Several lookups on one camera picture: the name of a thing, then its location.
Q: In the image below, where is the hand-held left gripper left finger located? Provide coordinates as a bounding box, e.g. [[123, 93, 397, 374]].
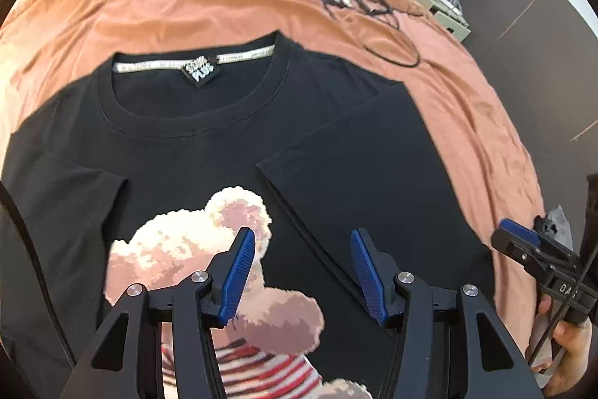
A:
[[68, 227, 257, 399]]

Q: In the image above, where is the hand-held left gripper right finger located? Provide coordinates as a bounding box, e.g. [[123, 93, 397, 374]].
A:
[[350, 228, 545, 399]]

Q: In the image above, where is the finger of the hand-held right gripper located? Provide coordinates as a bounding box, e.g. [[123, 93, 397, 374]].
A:
[[490, 219, 577, 288]]

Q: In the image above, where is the black bear print T-shirt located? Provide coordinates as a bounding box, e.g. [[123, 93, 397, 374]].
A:
[[0, 31, 496, 399]]

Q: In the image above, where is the person's right hand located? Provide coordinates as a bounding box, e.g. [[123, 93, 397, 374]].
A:
[[525, 294, 598, 388]]

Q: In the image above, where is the grey fluffy rug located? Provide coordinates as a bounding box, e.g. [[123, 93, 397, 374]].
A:
[[544, 205, 574, 251]]

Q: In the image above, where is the cream nightstand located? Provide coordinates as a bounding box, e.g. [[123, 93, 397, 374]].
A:
[[418, 0, 470, 43]]

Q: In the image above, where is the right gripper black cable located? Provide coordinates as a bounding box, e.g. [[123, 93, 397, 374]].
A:
[[525, 256, 590, 365]]

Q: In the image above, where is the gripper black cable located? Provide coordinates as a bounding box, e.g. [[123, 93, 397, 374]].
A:
[[0, 181, 78, 369], [525, 256, 590, 365]]

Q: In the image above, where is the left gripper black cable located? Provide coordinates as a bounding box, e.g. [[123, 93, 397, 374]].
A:
[[0, 181, 78, 369]]

